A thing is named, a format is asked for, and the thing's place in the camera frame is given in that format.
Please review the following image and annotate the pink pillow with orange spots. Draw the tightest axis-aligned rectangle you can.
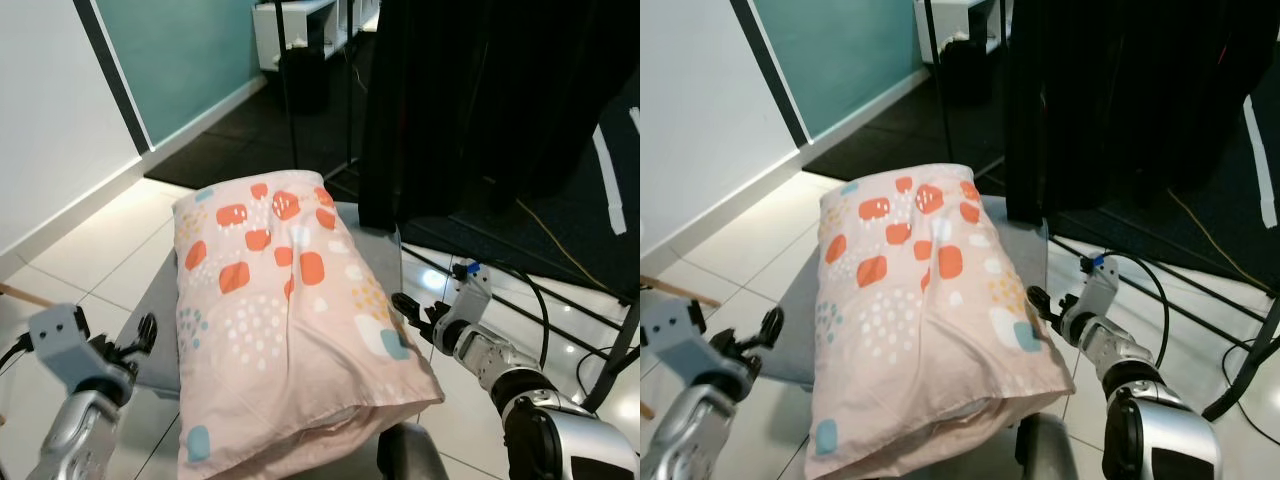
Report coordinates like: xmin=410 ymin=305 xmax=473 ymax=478
xmin=805 ymin=163 xmax=1077 ymax=480
xmin=172 ymin=170 xmax=447 ymax=480

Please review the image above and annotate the wooden stick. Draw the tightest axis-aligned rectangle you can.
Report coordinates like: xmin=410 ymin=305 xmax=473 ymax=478
xmin=640 ymin=275 xmax=722 ymax=309
xmin=0 ymin=283 xmax=53 ymax=310

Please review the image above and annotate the thick black stand leg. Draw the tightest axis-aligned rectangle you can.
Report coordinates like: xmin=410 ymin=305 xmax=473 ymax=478
xmin=1200 ymin=296 xmax=1280 ymax=423
xmin=578 ymin=298 xmax=641 ymax=413

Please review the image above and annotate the dark grey robot leg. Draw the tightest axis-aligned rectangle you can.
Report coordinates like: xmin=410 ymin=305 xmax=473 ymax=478
xmin=376 ymin=421 xmax=452 ymax=480
xmin=1008 ymin=411 xmax=1083 ymax=480

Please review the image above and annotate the black hanging curtain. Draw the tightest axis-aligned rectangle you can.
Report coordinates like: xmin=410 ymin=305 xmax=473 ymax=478
xmin=1004 ymin=0 xmax=1280 ymax=227
xmin=357 ymin=0 xmax=641 ymax=234

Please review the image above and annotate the black floor mat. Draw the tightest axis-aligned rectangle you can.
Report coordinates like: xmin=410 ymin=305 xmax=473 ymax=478
xmin=144 ymin=30 xmax=641 ymax=301
xmin=800 ymin=30 xmax=1280 ymax=291

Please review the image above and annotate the white strip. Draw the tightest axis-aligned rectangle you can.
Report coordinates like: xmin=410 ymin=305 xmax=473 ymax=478
xmin=591 ymin=124 xmax=629 ymax=237
xmin=1242 ymin=94 xmax=1280 ymax=217

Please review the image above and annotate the thin black stand pole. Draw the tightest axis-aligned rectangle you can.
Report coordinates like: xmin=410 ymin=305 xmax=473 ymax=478
xmin=271 ymin=0 xmax=302 ymax=173
xmin=919 ymin=0 xmax=951 ymax=167

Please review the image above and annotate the black bin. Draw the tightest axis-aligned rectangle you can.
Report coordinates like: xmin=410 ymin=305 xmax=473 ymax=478
xmin=279 ymin=44 xmax=332 ymax=115
xmin=940 ymin=38 xmax=993 ymax=107

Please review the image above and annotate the white shelf unit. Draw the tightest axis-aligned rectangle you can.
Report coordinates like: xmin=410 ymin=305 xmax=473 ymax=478
xmin=914 ymin=0 xmax=1011 ymax=67
xmin=252 ymin=0 xmax=382 ymax=72

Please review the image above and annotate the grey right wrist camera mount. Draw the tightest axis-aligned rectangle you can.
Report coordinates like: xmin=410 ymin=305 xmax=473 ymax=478
xmin=1068 ymin=254 xmax=1123 ymax=333
xmin=438 ymin=262 xmax=494 ymax=347

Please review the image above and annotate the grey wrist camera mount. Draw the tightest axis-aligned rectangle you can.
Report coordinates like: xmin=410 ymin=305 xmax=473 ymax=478
xmin=438 ymin=262 xmax=494 ymax=347
xmin=27 ymin=304 xmax=105 ymax=393
xmin=640 ymin=294 xmax=743 ymax=379
xmin=1068 ymin=254 xmax=1123 ymax=333

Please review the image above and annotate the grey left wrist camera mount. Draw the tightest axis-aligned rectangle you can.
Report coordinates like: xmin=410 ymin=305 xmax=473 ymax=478
xmin=27 ymin=304 xmax=105 ymax=393
xmin=640 ymin=294 xmax=743 ymax=379

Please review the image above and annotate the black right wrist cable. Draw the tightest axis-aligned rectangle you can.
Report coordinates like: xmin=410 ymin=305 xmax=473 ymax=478
xmin=1104 ymin=250 xmax=1172 ymax=367
xmin=478 ymin=260 xmax=552 ymax=373

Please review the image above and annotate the yellow cable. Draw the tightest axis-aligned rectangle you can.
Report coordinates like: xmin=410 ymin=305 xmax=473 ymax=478
xmin=514 ymin=197 xmax=605 ymax=286
xmin=1164 ymin=188 xmax=1253 ymax=269

